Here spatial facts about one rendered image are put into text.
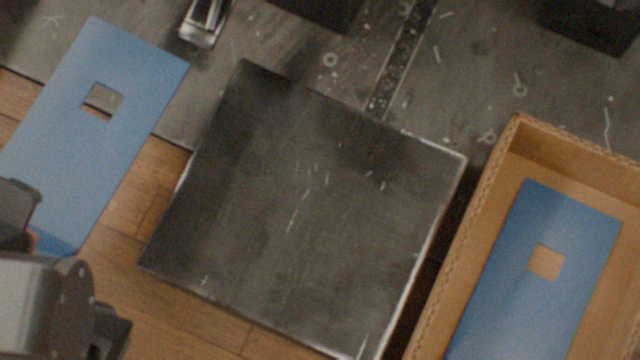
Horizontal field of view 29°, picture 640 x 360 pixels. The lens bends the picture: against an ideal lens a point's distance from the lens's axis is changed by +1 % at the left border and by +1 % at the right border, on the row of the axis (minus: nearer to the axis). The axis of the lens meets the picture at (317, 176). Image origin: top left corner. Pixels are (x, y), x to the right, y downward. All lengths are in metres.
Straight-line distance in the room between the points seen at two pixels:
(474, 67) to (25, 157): 0.32
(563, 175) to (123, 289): 0.31
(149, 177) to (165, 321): 0.10
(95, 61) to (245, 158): 0.12
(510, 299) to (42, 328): 0.40
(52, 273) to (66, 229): 0.24
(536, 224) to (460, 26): 0.15
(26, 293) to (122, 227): 0.34
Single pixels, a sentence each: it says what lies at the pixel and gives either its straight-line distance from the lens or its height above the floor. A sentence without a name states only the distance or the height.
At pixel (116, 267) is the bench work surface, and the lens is 0.83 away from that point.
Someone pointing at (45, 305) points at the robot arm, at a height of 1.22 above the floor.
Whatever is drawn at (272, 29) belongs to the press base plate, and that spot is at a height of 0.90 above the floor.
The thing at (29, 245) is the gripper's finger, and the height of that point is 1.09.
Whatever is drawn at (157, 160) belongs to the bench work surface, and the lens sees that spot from 0.85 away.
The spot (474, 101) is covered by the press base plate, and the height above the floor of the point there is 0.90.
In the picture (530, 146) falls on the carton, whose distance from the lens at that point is 0.83.
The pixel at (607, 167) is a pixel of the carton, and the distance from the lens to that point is 0.81.
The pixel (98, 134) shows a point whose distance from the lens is 0.76.
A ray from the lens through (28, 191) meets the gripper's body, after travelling 0.63.
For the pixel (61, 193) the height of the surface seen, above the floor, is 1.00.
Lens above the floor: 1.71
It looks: 75 degrees down
